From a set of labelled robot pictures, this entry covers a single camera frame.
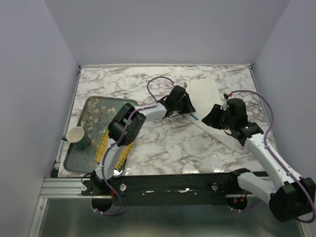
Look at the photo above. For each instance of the white cup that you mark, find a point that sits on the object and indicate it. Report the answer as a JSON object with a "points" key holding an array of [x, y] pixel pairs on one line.
{"points": [[77, 137]]}

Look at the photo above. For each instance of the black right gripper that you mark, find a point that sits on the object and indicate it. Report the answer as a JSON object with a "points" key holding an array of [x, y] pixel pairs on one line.
{"points": [[211, 118]]}

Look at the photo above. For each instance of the green floral metal tray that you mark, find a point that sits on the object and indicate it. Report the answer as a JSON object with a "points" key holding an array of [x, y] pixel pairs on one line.
{"points": [[97, 113]]}

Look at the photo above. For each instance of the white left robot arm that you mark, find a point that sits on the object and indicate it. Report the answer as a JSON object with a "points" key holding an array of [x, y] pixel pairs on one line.
{"points": [[125, 126]]}

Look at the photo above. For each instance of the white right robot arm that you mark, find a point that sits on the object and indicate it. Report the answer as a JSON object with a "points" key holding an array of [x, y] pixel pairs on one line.
{"points": [[288, 194]]}

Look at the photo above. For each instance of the cream cloth napkin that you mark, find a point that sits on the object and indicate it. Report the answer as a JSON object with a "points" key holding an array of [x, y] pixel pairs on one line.
{"points": [[204, 95]]}

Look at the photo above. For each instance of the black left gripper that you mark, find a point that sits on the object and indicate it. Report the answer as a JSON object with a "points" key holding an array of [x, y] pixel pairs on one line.
{"points": [[189, 108]]}

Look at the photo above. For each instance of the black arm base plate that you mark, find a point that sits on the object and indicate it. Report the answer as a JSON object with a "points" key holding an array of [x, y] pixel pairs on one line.
{"points": [[184, 189]]}

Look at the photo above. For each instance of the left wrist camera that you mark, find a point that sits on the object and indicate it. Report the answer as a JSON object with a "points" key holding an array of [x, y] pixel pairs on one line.
{"points": [[184, 85]]}

